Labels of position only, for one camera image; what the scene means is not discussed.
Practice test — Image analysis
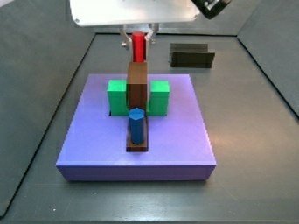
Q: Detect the purple board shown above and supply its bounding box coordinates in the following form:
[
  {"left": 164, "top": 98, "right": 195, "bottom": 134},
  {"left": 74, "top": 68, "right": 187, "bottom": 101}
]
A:
[{"left": 56, "top": 74, "right": 216, "bottom": 181}]

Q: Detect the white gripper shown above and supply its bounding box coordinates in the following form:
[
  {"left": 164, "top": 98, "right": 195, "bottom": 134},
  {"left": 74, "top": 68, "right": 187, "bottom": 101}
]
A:
[{"left": 70, "top": 0, "right": 200, "bottom": 60}]

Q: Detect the red peg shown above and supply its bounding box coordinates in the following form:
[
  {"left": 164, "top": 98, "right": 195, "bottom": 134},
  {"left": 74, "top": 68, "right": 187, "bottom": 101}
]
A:
[{"left": 132, "top": 31, "right": 146, "bottom": 62}]

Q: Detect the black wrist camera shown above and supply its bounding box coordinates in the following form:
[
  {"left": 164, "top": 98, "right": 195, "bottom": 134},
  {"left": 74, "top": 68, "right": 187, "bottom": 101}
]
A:
[{"left": 191, "top": 0, "right": 232, "bottom": 19}]

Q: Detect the blue hexagonal peg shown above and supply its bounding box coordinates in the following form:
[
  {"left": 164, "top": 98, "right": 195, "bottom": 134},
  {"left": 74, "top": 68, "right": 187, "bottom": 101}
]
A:
[{"left": 128, "top": 108, "right": 146, "bottom": 144}]

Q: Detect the green block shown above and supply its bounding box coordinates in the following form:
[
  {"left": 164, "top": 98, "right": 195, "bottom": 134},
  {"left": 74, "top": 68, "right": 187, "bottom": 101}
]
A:
[{"left": 107, "top": 80, "right": 171, "bottom": 116}]

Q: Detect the brown upright block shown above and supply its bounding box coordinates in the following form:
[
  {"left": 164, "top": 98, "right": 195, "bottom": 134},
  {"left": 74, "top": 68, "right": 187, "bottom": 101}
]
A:
[{"left": 126, "top": 62, "right": 148, "bottom": 152}]

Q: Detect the black angled holder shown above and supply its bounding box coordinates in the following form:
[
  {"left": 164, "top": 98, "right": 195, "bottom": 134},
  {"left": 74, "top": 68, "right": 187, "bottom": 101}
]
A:
[{"left": 170, "top": 43, "right": 215, "bottom": 68}]

